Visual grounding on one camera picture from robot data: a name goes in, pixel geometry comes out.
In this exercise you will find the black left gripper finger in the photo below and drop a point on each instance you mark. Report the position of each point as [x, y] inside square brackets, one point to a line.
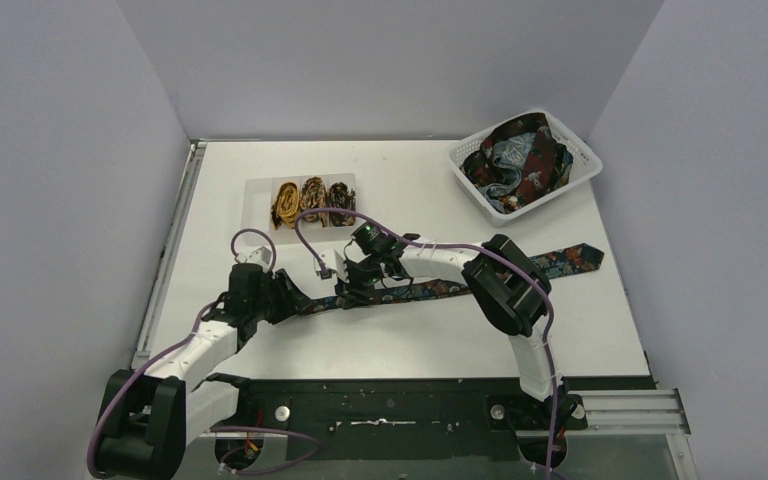
[298, 304]
[285, 283]

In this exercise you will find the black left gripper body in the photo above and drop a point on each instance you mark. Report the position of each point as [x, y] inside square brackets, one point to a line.
[284, 295]

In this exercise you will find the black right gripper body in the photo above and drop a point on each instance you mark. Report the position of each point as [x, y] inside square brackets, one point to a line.
[362, 276]

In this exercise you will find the navy floral tie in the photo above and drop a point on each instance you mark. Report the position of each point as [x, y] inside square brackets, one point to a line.
[570, 261]

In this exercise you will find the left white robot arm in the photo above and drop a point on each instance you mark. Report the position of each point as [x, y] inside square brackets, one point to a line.
[178, 378]

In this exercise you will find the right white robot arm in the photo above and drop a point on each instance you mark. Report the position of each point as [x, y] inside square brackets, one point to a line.
[510, 289]

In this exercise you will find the pile of patterned ties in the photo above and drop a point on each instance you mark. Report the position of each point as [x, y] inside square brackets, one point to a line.
[518, 163]

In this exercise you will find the dark brown rolled tie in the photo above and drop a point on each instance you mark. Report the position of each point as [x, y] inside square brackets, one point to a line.
[341, 196]

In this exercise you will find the yellow rolled tie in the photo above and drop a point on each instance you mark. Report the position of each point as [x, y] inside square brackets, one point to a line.
[286, 205]

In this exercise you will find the orange patterned rolled tie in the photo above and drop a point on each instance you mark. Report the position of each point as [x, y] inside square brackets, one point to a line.
[313, 196]

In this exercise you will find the clear plastic organizer tray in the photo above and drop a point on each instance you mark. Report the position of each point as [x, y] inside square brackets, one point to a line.
[259, 194]

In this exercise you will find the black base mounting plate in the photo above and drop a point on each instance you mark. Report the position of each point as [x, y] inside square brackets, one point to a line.
[414, 419]

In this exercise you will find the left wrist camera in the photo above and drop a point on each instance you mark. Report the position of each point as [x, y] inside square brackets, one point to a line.
[262, 256]

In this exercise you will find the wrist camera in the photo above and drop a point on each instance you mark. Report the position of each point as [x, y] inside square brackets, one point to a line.
[331, 264]
[262, 256]

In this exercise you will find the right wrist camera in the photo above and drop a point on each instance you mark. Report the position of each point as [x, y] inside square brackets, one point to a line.
[331, 264]

